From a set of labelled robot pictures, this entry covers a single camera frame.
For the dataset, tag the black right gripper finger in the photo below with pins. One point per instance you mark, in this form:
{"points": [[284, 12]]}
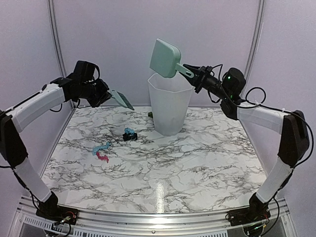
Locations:
{"points": [[190, 69], [192, 81]]}

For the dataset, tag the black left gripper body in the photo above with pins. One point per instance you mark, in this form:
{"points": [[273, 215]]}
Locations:
{"points": [[98, 94]]}

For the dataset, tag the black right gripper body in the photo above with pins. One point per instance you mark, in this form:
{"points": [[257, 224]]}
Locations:
{"points": [[210, 82]]}

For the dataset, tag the green hand brush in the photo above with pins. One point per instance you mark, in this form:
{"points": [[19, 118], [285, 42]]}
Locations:
{"points": [[121, 100]]}

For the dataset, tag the green plastic dustpan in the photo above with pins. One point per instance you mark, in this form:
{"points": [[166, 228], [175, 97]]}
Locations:
{"points": [[165, 60]]}

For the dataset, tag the light blue paper scrap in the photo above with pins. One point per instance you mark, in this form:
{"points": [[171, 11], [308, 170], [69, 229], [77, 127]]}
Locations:
{"points": [[129, 131]]}

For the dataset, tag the pink scrap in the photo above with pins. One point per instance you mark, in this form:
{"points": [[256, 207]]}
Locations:
{"points": [[102, 157]]}

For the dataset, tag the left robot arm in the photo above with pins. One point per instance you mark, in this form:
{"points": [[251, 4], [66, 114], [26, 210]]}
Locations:
{"points": [[21, 125]]}

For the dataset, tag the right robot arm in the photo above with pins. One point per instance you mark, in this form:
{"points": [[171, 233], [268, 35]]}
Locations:
{"points": [[226, 179]]}

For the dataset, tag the translucent white waste bin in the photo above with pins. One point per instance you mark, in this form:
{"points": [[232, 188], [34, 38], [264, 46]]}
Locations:
{"points": [[169, 102]]}

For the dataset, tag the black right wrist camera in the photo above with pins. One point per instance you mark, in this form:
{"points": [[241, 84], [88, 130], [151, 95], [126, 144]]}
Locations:
{"points": [[233, 83]]}

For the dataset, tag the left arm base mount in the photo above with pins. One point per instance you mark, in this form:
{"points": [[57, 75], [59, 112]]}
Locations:
{"points": [[50, 209]]}

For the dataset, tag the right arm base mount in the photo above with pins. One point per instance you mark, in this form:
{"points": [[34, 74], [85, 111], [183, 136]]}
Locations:
{"points": [[256, 211]]}

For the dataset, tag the aluminium front frame rail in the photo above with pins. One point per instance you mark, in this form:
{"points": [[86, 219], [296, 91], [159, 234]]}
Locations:
{"points": [[94, 223]]}

